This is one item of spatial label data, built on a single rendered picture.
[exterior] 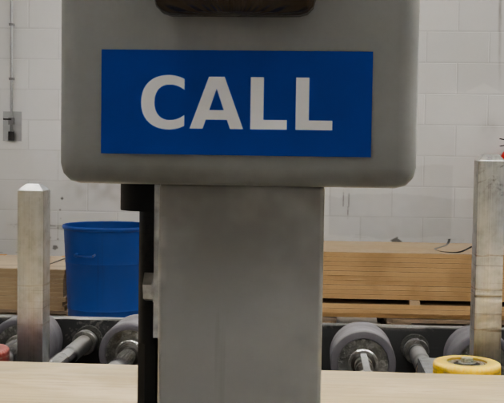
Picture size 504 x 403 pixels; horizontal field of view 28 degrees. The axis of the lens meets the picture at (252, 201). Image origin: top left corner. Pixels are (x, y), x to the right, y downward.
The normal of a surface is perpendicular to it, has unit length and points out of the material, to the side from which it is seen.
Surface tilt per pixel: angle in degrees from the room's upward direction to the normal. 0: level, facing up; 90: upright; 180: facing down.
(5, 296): 90
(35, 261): 90
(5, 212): 90
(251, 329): 90
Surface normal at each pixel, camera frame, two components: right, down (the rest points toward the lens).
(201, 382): -0.07, 0.05
